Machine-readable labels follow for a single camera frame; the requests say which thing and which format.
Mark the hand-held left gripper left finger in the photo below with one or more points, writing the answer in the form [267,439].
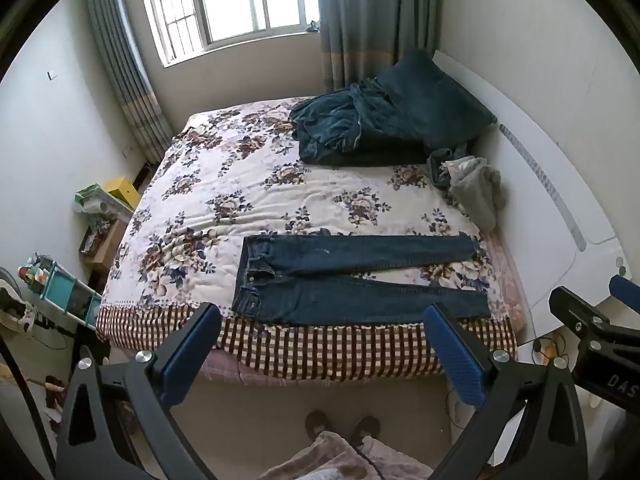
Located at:
[187,355]

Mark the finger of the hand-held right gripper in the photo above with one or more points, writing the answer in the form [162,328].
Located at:
[582,312]
[626,291]

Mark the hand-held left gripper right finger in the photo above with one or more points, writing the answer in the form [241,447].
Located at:
[457,360]

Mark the dark blue jeans pants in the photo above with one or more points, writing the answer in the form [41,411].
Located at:
[350,300]

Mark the grey slipper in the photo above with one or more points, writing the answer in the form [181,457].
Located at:
[367,431]
[316,425]

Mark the white headboard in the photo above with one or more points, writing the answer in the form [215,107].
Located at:
[550,200]

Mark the brown checkered bed sheet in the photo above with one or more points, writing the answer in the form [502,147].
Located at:
[310,350]

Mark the wooden nightstand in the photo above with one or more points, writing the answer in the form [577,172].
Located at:
[107,242]

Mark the teal storage rack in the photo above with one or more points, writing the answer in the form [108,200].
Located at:
[62,292]

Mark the floral blanket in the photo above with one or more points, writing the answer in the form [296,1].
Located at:
[225,200]

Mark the grey clothes pile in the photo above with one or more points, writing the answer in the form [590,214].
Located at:
[475,185]

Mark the yellow box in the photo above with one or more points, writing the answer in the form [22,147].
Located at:
[121,192]

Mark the green box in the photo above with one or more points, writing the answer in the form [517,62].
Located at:
[87,195]

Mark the dark teal quilt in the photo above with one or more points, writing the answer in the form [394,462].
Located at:
[340,130]

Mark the grey striped curtain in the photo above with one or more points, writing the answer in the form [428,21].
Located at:
[370,15]
[125,70]

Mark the window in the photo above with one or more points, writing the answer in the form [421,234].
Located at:
[225,0]

